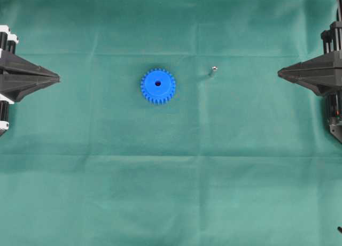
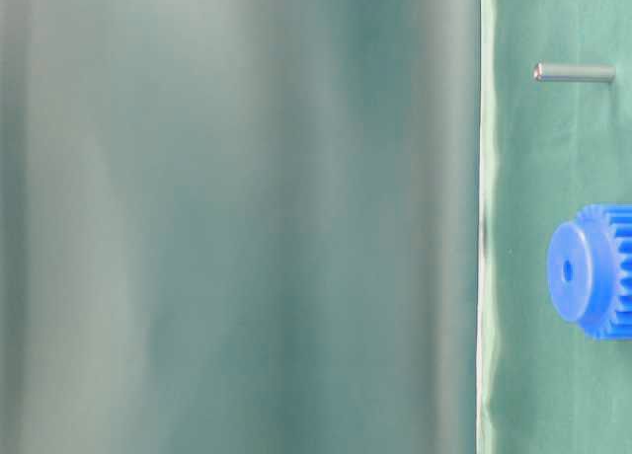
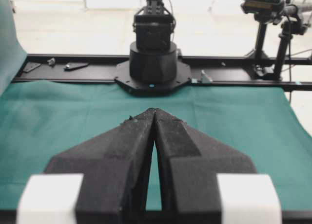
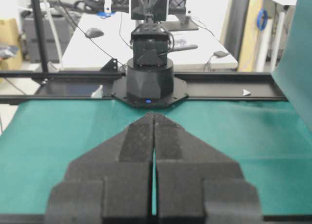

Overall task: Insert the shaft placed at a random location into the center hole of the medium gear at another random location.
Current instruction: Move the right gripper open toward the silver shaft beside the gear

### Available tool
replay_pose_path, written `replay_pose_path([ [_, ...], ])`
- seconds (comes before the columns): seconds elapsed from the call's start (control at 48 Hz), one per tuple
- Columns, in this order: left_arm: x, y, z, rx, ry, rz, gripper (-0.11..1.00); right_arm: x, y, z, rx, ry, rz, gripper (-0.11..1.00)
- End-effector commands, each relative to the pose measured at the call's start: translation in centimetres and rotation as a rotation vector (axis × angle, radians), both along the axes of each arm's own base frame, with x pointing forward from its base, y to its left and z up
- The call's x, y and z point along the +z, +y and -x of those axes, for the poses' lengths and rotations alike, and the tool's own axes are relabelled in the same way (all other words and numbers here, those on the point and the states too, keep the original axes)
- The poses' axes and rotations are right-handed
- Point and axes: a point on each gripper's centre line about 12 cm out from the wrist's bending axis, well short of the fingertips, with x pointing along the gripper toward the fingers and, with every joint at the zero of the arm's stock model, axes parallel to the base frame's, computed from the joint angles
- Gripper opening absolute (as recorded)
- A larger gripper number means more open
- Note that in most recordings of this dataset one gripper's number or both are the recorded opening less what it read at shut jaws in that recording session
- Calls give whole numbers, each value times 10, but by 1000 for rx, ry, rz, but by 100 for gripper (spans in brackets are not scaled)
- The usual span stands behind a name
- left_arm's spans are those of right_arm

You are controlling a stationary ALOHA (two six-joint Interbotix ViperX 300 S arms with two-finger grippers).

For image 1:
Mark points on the green table cloth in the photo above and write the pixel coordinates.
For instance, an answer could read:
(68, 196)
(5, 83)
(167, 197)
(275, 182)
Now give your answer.
(243, 158)

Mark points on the blue plastic gear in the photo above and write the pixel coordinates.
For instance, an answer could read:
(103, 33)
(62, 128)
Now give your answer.
(158, 86)

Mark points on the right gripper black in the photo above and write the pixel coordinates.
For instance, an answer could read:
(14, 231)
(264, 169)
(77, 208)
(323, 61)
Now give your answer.
(324, 64)

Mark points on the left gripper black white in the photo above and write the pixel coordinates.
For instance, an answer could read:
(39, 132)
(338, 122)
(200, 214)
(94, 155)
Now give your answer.
(15, 87)

